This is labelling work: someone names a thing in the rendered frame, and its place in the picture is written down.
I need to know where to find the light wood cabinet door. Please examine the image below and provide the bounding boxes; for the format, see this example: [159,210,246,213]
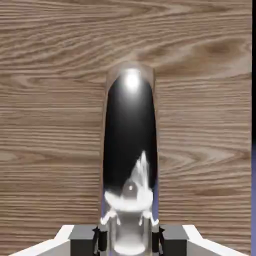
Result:
[0,0,253,256]

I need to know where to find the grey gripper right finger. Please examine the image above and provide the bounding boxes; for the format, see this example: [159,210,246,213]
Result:
[151,224,249,256]

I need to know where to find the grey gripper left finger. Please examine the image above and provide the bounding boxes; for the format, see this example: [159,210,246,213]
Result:
[8,224,109,256]

